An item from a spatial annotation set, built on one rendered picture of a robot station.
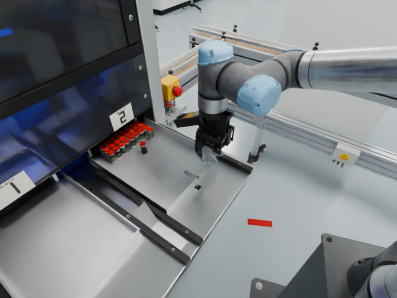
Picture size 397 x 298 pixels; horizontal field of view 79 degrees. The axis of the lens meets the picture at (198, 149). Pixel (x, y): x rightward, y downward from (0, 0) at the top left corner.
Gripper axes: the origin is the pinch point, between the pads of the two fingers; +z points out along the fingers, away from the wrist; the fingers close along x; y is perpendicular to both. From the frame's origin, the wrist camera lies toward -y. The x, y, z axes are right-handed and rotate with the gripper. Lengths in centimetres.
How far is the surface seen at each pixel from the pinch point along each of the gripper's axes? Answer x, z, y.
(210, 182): -3.5, 5.1, 4.7
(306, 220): 65, 93, 40
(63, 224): -38.1, 4.8, -20.0
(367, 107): 144, 45, 44
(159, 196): -16.6, 4.8, -4.9
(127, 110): -4.6, -10.1, -26.4
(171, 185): -11.5, 4.8, -4.4
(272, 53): 86, 0, -13
